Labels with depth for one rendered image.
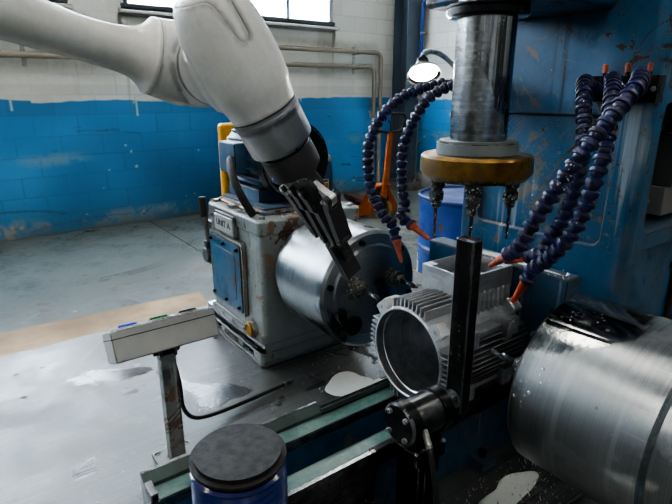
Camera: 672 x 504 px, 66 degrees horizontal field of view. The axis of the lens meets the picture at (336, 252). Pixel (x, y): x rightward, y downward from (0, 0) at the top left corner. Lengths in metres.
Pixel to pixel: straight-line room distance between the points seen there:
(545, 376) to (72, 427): 0.89
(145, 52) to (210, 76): 0.14
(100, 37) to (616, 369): 0.73
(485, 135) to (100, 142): 5.56
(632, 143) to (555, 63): 0.19
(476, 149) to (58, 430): 0.93
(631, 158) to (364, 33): 6.99
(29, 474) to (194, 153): 5.62
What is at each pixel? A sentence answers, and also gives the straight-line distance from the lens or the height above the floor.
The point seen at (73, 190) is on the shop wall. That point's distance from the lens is 6.18.
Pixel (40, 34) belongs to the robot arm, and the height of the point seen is 1.49.
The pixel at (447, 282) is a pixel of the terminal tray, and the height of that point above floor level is 1.13.
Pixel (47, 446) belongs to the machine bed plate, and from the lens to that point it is 1.17.
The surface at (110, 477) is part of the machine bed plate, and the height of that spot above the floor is 0.80.
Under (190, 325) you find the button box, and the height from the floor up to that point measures 1.06.
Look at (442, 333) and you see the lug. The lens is 0.82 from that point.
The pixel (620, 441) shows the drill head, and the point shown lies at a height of 1.07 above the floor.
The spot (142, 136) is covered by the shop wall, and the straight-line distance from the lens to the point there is 6.29.
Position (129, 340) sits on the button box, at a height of 1.06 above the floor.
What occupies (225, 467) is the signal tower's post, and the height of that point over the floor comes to 1.22.
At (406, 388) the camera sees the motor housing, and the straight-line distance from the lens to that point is 0.94.
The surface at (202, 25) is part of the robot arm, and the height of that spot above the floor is 1.50.
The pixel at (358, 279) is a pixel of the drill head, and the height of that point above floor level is 1.08.
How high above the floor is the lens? 1.43
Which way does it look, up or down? 17 degrees down
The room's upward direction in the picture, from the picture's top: straight up
